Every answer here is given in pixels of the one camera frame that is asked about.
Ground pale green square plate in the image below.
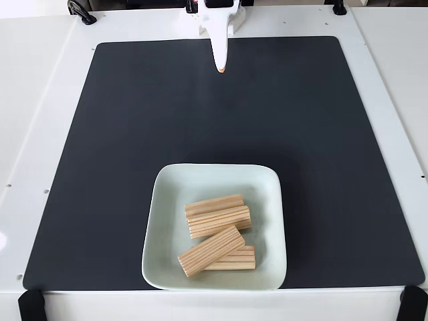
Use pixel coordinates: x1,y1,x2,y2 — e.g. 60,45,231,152
141,163,288,291

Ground black rubber mat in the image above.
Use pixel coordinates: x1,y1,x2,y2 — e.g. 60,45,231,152
22,35,425,291

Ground grooved wooden block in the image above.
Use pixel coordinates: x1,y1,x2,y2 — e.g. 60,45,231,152
184,193,245,217
177,225,246,279
202,245,257,271
185,205,252,240

